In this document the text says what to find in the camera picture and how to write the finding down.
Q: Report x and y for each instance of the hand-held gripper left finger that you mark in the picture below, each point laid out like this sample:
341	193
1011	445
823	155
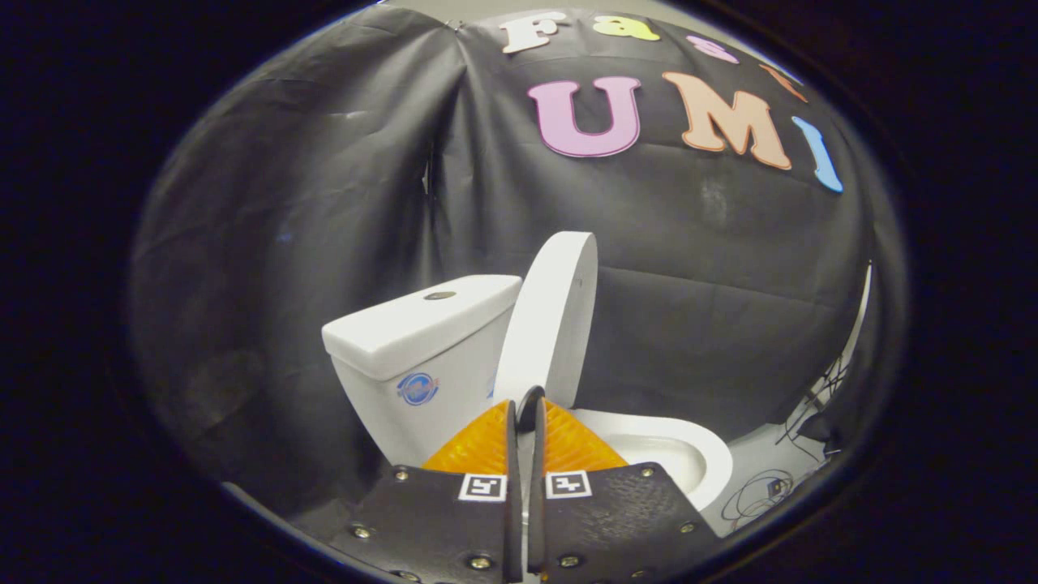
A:
446	519

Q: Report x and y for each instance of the black power adapter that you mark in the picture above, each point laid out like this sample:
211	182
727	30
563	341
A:
777	487

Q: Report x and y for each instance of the black backdrop cloth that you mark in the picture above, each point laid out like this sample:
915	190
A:
689	308
882	341

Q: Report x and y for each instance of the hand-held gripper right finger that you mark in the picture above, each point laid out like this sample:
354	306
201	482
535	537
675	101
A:
616	519

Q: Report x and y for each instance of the white toilet lid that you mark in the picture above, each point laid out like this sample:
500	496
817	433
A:
551	324

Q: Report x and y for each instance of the white toilet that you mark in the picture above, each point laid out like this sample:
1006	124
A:
422	332

